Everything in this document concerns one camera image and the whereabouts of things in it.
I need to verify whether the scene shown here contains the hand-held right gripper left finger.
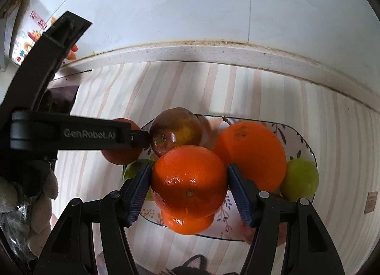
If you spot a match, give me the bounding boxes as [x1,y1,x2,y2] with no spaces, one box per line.
[33,163,152,275]

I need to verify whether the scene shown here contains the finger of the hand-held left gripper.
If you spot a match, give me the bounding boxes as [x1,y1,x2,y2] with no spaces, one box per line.
[0,11,93,115]
[131,131,150,148]

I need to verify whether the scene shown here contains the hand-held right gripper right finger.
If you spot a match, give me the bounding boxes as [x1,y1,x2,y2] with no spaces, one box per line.
[227,164,345,275]

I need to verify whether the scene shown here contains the dark red apple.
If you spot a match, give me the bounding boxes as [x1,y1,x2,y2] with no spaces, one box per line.
[102,118,143,166]

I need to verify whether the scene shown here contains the floral oval ceramic plate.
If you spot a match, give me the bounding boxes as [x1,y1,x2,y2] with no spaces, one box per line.
[122,114,318,241]

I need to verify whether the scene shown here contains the red green apple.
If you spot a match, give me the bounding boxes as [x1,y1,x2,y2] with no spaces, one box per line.
[149,107,204,157]

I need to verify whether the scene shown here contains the large orange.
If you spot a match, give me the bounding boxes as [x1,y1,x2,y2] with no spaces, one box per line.
[214,121,287,193]

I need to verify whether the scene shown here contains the medium orange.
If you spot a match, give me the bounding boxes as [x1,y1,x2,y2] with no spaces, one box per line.
[151,145,229,220]

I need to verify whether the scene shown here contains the small orange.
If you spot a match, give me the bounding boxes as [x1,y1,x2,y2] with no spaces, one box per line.
[160,208,215,235]

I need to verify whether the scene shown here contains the black glossy cloth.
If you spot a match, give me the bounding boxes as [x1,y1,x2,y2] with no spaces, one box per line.
[0,204,39,275]

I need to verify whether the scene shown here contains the striped cat print mat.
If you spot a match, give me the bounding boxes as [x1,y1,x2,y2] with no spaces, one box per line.
[44,61,380,275]

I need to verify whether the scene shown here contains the brown mat label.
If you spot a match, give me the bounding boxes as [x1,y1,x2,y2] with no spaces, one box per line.
[365,191,378,214]

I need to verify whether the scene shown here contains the colourful wall sticker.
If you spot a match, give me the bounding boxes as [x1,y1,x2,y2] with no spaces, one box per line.
[12,11,79,65]

